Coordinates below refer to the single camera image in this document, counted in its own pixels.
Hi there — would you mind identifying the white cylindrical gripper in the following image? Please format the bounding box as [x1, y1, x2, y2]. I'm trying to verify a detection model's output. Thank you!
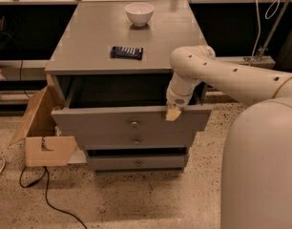
[166, 73, 200, 121]

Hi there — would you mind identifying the grey top drawer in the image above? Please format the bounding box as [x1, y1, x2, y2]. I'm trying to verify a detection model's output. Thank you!
[50, 76, 213, 142]

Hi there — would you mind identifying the grey drawer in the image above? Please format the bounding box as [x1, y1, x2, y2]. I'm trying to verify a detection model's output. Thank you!
[87, 155, 188, 171]
[50, 76, 213, 142]
[76, 132, 195, 150]

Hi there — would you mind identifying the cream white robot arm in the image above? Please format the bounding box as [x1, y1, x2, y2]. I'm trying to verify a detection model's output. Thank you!
[166, 46, 292, 229]

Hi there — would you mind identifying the grey bottom drawer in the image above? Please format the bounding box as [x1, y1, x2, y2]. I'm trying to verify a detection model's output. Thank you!
[87, 155, 188, 171]

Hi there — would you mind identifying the grey middle drawer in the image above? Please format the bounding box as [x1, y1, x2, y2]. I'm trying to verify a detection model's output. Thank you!
[76, 132, 195, 150]

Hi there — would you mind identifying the grey drawer cabinet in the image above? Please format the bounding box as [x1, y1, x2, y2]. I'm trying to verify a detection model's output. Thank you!
[46, 1, 206, 159]

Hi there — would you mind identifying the open cardboard box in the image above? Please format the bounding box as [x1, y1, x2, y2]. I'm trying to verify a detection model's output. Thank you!
[10, 74, 77, 167]

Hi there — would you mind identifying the white ceramic bowl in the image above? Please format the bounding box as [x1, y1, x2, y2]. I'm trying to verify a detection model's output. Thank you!
[125, 2, 154, 26]

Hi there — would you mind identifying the black floor cable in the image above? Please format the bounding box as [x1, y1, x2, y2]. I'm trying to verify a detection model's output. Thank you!
[19, 166, 89, 229]

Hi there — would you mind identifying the white hanging cable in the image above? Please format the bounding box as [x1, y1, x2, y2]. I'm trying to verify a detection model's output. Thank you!
[247, 0, 282, 67]

